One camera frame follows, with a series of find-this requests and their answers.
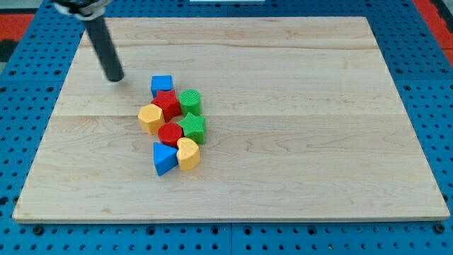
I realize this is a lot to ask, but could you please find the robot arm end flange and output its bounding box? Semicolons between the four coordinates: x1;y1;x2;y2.
51;0;112;21

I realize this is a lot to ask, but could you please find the blue cube block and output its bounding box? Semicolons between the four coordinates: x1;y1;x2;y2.
150;75;173;98

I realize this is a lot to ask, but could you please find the green star block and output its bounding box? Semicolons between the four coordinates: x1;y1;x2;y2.
177;113;206;145

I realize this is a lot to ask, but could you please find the green cylinder block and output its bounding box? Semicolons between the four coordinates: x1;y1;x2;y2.
179;89;202;116

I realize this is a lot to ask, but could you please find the yellow heart block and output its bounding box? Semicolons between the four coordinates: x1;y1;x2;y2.
176;137;200;171

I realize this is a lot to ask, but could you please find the red cylinder block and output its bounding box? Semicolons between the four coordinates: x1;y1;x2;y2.
157;123;183;148

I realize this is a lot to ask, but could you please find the red star block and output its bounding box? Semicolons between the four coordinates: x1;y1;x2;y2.
151;90;181;122

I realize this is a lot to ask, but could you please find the blue triangle block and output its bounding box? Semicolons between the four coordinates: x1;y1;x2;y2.
153;142;178;176

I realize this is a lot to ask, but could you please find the yellow hexagon block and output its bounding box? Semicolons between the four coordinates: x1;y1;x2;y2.
137;104;166;135

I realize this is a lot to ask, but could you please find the light wooden board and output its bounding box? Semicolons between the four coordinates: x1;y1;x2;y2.
13;16;449;224

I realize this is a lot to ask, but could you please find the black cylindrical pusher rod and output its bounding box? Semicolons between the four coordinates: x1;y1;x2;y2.
83;15;125;82

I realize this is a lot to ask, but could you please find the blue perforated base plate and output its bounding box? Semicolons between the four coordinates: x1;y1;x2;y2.
1;0;452;254

